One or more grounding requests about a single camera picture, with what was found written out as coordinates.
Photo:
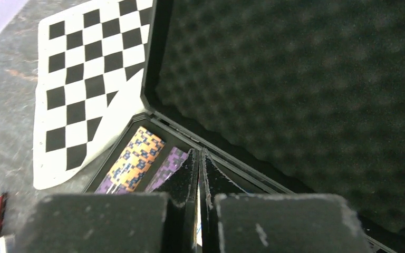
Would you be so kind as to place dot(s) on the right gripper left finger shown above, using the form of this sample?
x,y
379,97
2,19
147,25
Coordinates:
x,y
160,221

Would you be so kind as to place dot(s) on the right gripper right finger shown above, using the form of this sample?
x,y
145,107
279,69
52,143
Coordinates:
x,y
235,221

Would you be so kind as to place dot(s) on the orange poker chip stack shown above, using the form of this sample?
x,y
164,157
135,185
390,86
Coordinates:
x,y
132,164

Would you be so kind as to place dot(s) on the black white checkerboard mat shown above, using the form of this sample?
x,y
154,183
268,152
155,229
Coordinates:
x,y
90,68

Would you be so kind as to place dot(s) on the black poker set case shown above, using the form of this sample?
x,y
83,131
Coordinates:
x,y
287,97

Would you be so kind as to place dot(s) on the purple poker chip stack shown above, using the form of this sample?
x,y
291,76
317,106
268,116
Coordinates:
x,y
170,165

